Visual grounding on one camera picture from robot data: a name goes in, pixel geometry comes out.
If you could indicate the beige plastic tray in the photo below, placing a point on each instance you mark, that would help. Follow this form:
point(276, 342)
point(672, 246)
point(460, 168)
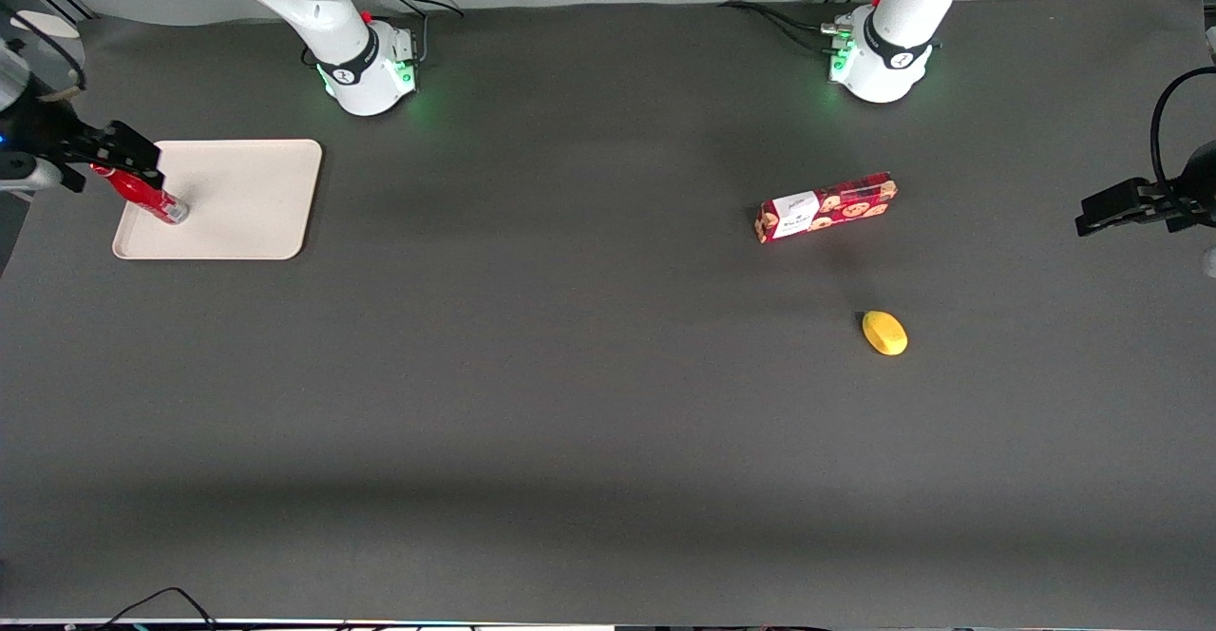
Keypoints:
point(233, 199)

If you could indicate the red tartan cookie box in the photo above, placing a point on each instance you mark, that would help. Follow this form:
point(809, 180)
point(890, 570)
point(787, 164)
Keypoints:
point(826, 207)

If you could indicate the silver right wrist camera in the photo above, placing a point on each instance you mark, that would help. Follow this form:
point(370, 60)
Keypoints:
point(28, 173)

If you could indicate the yellow lemon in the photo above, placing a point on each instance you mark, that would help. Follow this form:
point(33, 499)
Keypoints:
point(884, 334)

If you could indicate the red coke bottle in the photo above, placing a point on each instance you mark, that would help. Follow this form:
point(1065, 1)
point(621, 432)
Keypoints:
point(152, 196)

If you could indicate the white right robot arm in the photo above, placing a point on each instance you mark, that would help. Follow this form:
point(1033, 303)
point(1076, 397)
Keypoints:
point(313, 13)

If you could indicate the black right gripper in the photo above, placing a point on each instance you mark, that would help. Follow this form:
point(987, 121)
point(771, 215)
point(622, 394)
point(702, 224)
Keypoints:
point(43, 129)

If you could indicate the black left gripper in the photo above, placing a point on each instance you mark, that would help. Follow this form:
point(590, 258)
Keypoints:
point(1199, 178)

